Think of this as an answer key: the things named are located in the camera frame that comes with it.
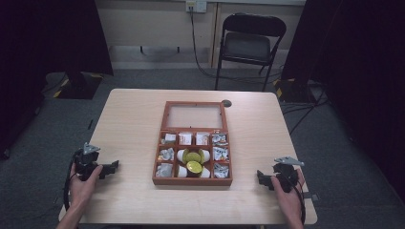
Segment cluster of green-lidded white cups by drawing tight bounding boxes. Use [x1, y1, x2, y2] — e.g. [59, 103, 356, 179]
[176, 148, 212, 179]

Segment person's left hand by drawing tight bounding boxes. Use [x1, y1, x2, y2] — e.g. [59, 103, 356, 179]
[68, 163, 105, 209]

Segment wooden box lid glass pane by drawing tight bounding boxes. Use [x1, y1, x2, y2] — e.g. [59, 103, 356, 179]
[160, 100, 229, 133]

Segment black yellow-striped stand base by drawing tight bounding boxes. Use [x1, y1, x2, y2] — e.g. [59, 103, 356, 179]
[272, 77, 321, 104]
[42, 71, 105, 100]

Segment brown wooden compartment box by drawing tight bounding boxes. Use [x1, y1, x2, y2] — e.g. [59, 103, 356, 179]
[151, 127, 234, 187]

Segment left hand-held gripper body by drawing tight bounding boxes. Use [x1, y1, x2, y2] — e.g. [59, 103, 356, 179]
[74, 142, 103, 182]

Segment dark curtain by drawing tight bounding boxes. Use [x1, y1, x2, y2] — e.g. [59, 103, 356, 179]
[281, 0, 405, 195]
[0, 0, 115, 160]

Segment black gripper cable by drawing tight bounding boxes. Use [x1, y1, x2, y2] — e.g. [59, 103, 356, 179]
[285, 175, 308, 226]
[62, 150, 82, 213]

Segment silver blue printed packet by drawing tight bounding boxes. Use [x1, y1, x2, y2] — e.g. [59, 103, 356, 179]
[213, 162, 230, 179]
[211, 132, 228, 147]
[213, 146, 229, 162]

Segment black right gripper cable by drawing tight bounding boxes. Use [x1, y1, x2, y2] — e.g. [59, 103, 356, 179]
[285, 175, 308, 226]

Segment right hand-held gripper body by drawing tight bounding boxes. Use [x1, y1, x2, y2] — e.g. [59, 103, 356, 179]
[271, 156, 306, 194]

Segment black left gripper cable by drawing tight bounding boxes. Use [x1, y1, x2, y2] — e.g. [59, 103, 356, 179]
[62, 150, 82, 213]

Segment white wall socket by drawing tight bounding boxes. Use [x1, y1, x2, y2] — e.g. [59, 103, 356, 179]
[185, 0, 208, 14]

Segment white red packet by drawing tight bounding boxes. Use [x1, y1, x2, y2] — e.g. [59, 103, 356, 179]
[195, 132, 210, 146]
[178, 132, 193, 146]

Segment silver grey packet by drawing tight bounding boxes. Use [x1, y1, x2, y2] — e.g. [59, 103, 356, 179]
[155, 162, 174, 178]
[160, 133, 177, 146]
[158, 147, 176, 162]

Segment black folding chair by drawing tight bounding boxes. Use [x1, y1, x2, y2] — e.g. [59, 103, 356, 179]
[214, 11, 288, 93]

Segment black floor cables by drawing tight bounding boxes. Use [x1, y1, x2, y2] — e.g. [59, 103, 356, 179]
[281, 90, 330, 135]

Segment person's right hand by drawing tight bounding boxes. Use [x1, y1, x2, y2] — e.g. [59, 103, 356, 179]
[270, 167, 306, 219]

